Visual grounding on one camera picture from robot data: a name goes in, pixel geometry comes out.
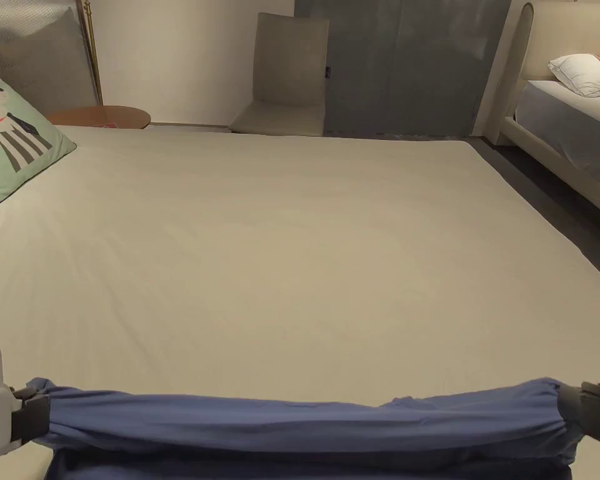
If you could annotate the dark blue garment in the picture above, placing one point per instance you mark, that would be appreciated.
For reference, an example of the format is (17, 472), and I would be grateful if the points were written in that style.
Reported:
(300, 425)

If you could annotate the green cartoon print pillow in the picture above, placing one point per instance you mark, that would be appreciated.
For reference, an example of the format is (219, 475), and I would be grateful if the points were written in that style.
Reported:
(10, 150)

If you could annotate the cream bed with grey mattress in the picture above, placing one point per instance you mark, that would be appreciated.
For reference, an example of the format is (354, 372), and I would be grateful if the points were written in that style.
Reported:
(570, 130)

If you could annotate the bed with beige sheet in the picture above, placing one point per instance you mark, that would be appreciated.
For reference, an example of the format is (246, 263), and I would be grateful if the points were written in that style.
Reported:
(280, 250)

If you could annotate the white pillow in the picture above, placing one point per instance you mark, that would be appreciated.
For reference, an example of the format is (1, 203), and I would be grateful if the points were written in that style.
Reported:
(577, 75)

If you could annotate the cream padded headboard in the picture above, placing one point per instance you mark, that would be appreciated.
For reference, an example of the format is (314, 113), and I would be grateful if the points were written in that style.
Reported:
(515, 60)

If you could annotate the grey padded headboard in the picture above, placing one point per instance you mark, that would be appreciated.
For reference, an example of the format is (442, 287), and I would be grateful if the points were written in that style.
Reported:
(30, 55)

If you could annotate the brass floor lamp pole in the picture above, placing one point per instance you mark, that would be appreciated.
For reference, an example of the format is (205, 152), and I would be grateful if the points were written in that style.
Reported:
(91, 50)

